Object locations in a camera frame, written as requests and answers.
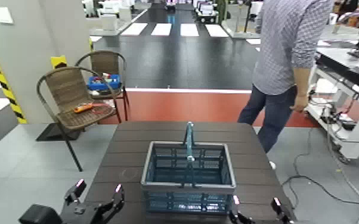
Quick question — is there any person right forearm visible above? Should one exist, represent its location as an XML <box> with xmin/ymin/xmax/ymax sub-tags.
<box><xmin>293</xmin><ymin>66</ymin><xmax>312</xmax><ymax>97</ymax></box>

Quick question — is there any blue crate with grey rim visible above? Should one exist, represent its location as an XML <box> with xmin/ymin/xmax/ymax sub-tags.
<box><xmin>140</xmin><ymin>122</ymin><xmax>237</xmax><ymax>217</ymax></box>

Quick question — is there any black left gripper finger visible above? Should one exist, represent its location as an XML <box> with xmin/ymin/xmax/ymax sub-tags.
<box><xmin>97</xmin><ymin>183</ymin><xmax>126</xmax><ymax>221</ymax></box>
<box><xmin>64</xmin><ymin>179</ymin><xmax>87</xmax><ymax>205</ymax></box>

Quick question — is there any tall yellow black hazard strip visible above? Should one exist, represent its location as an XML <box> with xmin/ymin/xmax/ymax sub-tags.
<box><xmin>0</xmin><ymin>56</ymin><xmax>29</xmax><ymax>125</ymax></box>

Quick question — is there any person right hand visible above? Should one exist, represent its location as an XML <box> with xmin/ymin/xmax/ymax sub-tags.
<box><xmin>290</xmin><ymin>94</ymin><xmax>310</xmax><ymax>113</ymax></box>

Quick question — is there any white wall plate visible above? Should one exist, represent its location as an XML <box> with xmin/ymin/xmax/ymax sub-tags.
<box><xmin>0</xmin><ymin>6</ymin><xmax>14</xmax><ymax>25</ymax></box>

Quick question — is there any brown wicker chair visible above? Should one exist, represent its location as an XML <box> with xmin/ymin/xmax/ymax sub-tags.
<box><xmin>36</xmin><ymin>66</ymin><xmax>117</xmax><ymax>172</ymax></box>
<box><xmin>75</xmin><ymin>50</ymin><xmax>131</xmax><ymax>123</ymax></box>

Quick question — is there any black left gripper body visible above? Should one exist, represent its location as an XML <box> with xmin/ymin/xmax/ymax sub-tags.
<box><xmin>60</xmin><ymin>200</ymin><xmax>107</xmax><ymax>224</ymax></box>

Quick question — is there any white delivery robot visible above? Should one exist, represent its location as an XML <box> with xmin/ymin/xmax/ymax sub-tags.
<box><xmin>196</xmin><ymin>1</ymin><xmax>219</xmax><ymax>24</ymax></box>

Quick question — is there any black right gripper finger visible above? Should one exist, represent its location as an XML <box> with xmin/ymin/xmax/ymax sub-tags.
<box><xmin>270</xmin><ymin>197</ymin><xmax>296</xmax><ymax>224</ymax></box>
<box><xmin>228</xmin><ymin>195</ymin><xmax>256</xmax><ymax>224</ymax></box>

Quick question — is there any white box pedestal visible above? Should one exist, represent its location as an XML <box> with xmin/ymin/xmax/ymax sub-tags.
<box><xmin>100</xmin><ymin>14</ymin><xmax>119</xmax><ymax>32</ymax></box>

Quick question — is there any black floor cable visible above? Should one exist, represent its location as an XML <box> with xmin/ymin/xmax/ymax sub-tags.
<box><xmin>281</xmin><ymin>128</ymin><xmax>359</xmax><ymax>208</ymax></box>

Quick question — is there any orange hand tool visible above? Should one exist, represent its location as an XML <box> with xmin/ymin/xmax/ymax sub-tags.
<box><xmin>73</xmin><ymin>103</ymin><xmax>94</xmax><ymax>114</ymax></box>

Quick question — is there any white equipment cart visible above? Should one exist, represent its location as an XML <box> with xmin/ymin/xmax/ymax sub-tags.
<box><xmin>304</xmin><ymin>46</ymin><xmax>359</xmax><ymax>161</ymax></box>

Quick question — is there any person in grey shirt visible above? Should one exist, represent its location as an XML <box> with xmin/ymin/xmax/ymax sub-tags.
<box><xmin>237</xmin><ymin>0</ymin><xmax>335</xmax><ymax>154</ymax></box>

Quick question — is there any blue plastic bin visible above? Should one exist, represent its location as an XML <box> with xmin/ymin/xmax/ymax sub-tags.
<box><xmin>86</xmin><ymin>73</ymin><xmax>122</xmax><ymax>91</ymax></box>

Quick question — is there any short yellow black hazard strip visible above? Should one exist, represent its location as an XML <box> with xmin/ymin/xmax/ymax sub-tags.
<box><xmin>50</xmin><ymin>55</ymin><xmax>69</xmax><ymax>70</ymax></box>

